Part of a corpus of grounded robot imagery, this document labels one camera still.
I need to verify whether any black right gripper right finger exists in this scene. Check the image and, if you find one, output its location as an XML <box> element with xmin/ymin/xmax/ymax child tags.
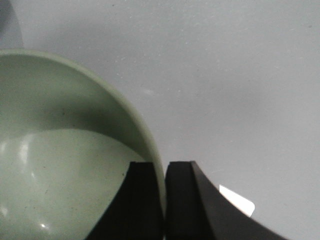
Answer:
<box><xmin>165</xmin><ymin>161</ymin><xmax>283</xmax><ymax>240</ymax></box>

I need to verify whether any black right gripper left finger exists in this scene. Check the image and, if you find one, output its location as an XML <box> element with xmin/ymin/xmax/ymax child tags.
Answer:
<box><xmin>86</xmin><ymin>162</ymin><xmax>164</xmax><ymax>240</ymax></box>

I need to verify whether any light green bowl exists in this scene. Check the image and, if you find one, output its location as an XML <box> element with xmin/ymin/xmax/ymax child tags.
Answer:
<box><xmin>0</xmin><ymin>49</ymin><xmax>166</xmax><ymax>240</ymax></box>

